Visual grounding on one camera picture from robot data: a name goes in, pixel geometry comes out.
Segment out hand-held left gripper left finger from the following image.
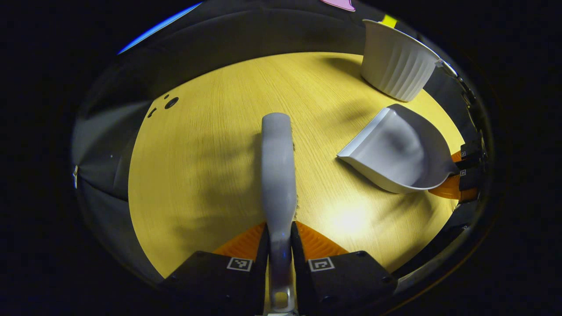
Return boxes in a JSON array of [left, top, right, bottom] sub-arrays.
[[160, 222, 269, 316]]

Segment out grey dustpan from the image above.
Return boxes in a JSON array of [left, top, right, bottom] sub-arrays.
[[336, 104, 461, 194]]

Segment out wooden desktop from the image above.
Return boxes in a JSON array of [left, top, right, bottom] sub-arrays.
[[127, 52, 466, 279]]

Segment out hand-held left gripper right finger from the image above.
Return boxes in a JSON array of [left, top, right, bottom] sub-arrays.
[[290, 221, 398, 316]]

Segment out white ribbed garbage bin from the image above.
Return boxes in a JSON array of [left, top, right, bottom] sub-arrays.
[[360, 19, 441, 102]]

